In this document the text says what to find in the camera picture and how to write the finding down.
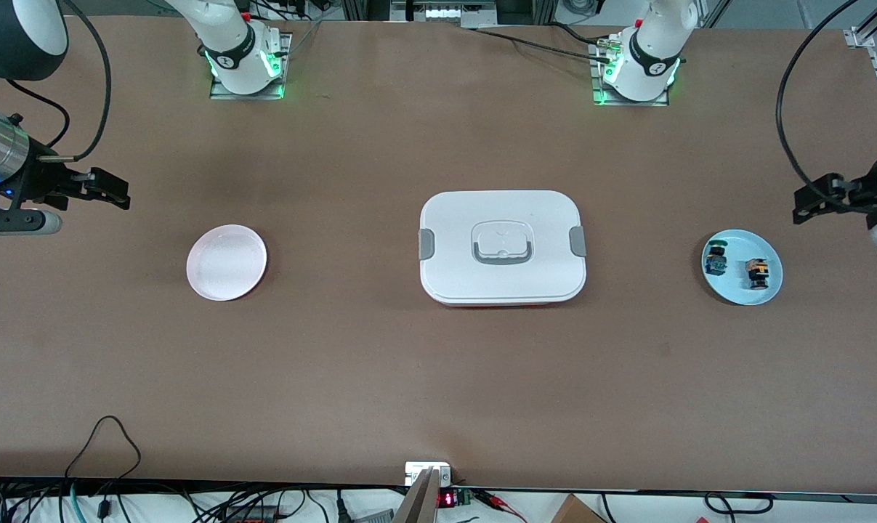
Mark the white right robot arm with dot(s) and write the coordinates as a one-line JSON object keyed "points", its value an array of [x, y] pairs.
{"points": [[227, 43]]}

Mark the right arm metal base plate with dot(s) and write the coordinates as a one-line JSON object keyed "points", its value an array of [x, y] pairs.
{"points": [[249, 96]]}

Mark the white power strip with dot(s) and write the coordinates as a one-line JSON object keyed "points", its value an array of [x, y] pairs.
{"points": [[445, 13]]}

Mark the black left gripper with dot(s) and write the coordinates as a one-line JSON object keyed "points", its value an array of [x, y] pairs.
{"points": [[842, 195]]}

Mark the light blue round plate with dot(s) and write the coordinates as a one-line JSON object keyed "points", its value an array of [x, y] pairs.
{"points": [[732, 289]]}

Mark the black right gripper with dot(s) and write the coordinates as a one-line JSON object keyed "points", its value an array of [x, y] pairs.
{"points": [[43, 178]]}

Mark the red digit display module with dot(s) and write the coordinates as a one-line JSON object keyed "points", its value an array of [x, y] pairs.
{"points": [[446, 500]]}

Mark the orange push-button switch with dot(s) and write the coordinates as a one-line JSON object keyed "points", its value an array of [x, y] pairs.
{"points": [[756, 272]]}

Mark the white lidded lunch box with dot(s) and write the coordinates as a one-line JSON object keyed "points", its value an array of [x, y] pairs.
{"points": [[540, 276]]}

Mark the aluminium camera mount profile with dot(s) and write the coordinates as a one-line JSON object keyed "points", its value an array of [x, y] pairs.
{"points": [[418, 505]]}

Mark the brown cardboard box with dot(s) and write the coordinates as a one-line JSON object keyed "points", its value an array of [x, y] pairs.
{"points": [[576, 512]]}

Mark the black green small part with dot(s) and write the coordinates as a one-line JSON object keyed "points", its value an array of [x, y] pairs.
{"points": [[716, 263]]}

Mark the pink round plate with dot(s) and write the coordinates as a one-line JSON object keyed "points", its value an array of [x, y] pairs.
{"points": [[227, 263]]}

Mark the aluminium frame profile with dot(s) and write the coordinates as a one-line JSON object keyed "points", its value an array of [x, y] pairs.
{"points": [[856, 36]]}

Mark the red clip leads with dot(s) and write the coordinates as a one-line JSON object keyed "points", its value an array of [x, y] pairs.
{"points": [[492, 500]]}

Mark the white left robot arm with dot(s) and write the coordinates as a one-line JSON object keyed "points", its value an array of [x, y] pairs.
{"points": [[656, 51]]}

